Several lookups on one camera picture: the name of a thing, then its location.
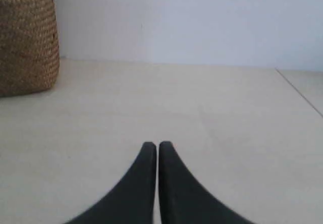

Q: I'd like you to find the brown woven wicker basket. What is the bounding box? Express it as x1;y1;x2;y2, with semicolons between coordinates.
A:
1;0;60;97

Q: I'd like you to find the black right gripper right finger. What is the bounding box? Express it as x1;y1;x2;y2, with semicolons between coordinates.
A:
158;141;251;223

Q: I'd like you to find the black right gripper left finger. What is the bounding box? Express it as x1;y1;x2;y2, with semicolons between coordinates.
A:
68;142;156;223

